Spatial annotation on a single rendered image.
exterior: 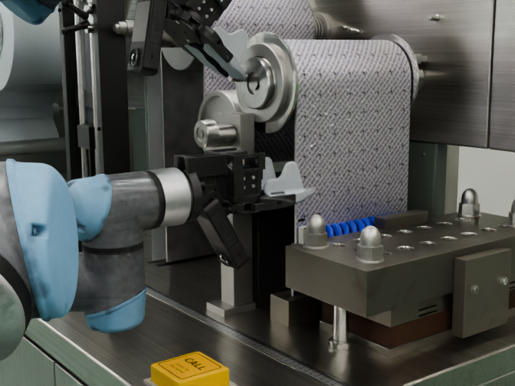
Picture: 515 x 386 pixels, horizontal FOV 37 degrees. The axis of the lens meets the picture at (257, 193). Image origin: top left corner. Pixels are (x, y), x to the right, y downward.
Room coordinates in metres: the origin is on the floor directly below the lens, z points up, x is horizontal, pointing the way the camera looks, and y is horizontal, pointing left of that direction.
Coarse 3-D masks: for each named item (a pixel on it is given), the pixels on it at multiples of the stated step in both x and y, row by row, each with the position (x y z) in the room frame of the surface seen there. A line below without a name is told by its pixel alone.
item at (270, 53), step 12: (252, 48) 1.14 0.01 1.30; (264, 48) 1.12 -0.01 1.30; (276, 60) 1.09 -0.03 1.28; (276, 72) 1.09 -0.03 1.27; (276, 84) 1.09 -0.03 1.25; (288, 84) 1.09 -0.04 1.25; (240, 96) 1.17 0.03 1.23; (276, 96) 1.09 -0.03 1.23; (276, 108) 1.09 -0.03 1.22; (264, 120) 1.12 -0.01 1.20
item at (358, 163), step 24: (312, 120) 1.11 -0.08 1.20; (336, 120) 1.13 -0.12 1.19; (360, 120) 1.16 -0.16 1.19; (384, 120) 1.19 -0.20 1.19; (408, 120) 1.23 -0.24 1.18; (312, 144) 1.11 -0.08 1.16; (336, 144) 1.14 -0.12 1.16; (360, 144) 1.16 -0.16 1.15; (384, 144) 1.20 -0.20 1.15; (408, 144) 1.23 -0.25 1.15; (312, 168) 1.11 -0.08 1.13; (336, 168) 1.14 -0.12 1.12; (360, 168) 1.17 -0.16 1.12; (384, 168) 1.20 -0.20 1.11; (336, 192) 1.14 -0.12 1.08; (360, 192) 1.17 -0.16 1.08; (384, 192) 1.20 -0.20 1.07; (336, 216) 1.14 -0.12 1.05; (360, 216) 1.17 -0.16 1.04
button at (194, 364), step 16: (160, 368) 0.86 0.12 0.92; (176, 368) 0.86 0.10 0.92; (192, 368) 0.86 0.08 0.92; (208, 368) 0.86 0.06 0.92; (224, 368) 0.86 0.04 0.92; (160, 384) 0.85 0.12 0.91; (176, 384) 0.82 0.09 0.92; (192, 384) 0.83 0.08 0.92; (208, 384) 0.84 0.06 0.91; (224, 384) 0.85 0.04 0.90
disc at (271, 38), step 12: (264, 36) 1.13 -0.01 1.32; (276, 36) 1.11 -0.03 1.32; (276, 48) 1.11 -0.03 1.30; (288, 48) 1.09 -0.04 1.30; (288, 60) 1.09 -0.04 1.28; (288, 72) 1.09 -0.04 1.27; (288, 96) 1.09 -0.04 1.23; (288, 108) 1.09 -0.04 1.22; (276, 120) 1.11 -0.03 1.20; (264, 132) 1.13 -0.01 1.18
